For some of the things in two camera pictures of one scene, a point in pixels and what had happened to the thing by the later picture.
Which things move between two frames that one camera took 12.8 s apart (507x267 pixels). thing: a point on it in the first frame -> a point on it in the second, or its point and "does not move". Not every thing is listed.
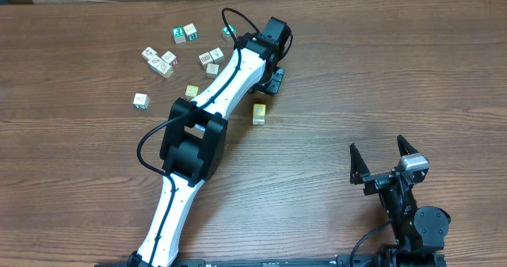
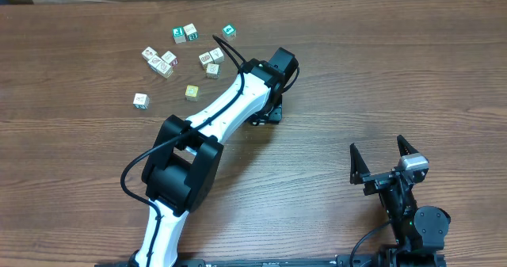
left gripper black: x=275 y=83 -> x=276 y=113
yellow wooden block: x=165 y=70 does not move
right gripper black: x=375 y=181 does not move
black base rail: x=348 y=261 does not move
